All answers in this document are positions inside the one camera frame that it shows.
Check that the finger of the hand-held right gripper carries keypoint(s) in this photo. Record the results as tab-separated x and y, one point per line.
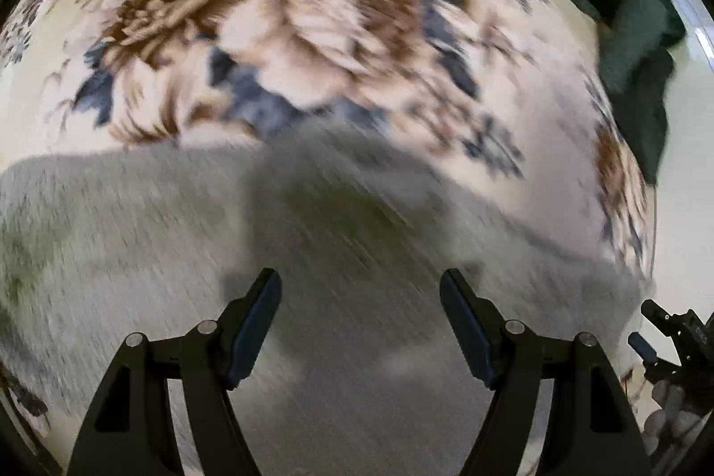
658	313
644	346

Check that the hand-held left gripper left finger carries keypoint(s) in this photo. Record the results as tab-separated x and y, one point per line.
256	322

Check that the grey towel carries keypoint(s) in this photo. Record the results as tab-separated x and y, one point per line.
334	253

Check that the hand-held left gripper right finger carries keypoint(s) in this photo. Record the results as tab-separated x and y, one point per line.
466	325

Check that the person's right hand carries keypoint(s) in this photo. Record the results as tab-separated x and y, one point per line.
666	412

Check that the floral printed blanket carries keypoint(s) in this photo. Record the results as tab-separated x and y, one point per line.
346	24

